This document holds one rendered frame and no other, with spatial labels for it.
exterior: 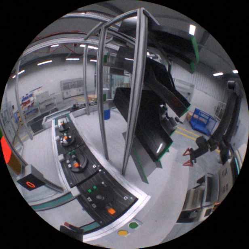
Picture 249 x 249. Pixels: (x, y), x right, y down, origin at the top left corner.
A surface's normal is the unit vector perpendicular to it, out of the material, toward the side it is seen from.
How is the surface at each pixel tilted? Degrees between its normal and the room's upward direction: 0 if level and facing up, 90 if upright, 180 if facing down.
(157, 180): 0
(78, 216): 0
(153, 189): 0
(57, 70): 90
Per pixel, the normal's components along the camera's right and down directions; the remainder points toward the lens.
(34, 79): 0.83, 0.35
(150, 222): 0.07, -0.84
